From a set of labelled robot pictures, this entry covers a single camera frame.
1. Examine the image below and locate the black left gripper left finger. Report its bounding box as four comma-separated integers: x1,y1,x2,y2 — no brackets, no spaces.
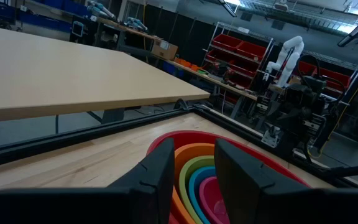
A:
108,138,176,224

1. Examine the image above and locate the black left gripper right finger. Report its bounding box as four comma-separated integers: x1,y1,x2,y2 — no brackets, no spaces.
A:
213,138,311,224

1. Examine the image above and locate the green bowl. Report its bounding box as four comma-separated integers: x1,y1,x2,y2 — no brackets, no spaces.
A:
178,155,216,224

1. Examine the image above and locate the smallest pink-red bowl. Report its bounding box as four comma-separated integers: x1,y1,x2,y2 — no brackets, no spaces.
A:
198,176,231,224

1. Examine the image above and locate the large orange bowl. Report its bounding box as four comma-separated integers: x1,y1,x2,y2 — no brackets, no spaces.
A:
170,142,216,224

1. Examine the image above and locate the blue bowl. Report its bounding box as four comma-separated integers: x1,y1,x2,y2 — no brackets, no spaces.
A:
188,166,217,224

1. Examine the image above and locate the largest red bowl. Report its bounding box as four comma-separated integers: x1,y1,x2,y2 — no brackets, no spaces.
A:
146,130,312,224

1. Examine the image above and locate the long wooden workbench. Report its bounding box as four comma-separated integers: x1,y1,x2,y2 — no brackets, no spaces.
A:
23,0,259,102

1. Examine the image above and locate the row of orange bins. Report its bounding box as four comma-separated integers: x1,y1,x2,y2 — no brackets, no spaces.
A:
173,57,200,72

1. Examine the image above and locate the cardboard box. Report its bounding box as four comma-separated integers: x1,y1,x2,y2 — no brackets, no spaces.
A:
150,39,179,61

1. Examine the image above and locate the light wood table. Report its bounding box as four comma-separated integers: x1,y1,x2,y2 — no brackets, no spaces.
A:
0,24,211,124

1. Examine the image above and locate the red storage bin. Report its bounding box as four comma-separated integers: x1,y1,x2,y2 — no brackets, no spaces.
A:
235,41,268,62
211,33,244,52
318,67,352,91

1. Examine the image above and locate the small tablet screen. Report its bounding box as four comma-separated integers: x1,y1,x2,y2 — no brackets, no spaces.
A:
70,21,85,38

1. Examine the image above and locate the long ceiling light fixture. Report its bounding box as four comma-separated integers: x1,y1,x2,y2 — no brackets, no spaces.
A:
336,7,358,48

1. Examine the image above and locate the row of blue bins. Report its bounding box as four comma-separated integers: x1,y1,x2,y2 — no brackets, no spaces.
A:
0,0,74,34

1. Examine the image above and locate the black table edge rail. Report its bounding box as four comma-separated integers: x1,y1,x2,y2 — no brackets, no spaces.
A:
0,105,198,171
193,104,358,189

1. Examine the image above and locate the black frame strut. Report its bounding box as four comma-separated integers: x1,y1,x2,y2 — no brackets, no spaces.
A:
327,162,358,179

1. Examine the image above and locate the wire rack shelf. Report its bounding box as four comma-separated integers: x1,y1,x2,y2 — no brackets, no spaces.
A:
296,49,358,105
201,21,275,93

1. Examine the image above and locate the yellow floor cable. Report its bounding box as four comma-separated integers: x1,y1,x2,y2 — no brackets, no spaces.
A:
308,57,358,159

